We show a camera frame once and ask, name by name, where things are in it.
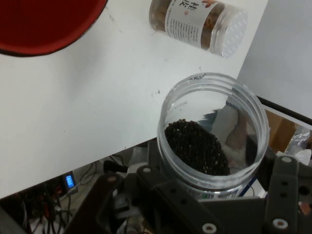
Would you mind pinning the brown cardboard box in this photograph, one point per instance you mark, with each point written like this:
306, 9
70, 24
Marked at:
280, 131

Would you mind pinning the clear jar of black seeds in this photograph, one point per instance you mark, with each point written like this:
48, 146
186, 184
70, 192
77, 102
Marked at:
195, 146

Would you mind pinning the red bowl with black rim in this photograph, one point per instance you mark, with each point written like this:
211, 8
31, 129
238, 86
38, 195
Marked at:
44, 24

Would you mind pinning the brown spice jar white lid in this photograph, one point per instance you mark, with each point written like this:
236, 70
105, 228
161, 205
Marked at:
185, 22

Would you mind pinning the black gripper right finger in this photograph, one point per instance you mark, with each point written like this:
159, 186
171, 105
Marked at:
282, 185

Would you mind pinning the black frame bar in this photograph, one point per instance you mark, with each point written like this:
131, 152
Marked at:
287, 112

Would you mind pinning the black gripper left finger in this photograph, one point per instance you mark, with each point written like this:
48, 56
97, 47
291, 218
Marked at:
136, 202

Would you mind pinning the meter with blue display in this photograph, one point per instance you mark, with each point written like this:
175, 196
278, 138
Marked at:
69, 181

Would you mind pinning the clear plastic bag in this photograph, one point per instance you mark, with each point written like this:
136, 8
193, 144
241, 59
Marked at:
302, 141

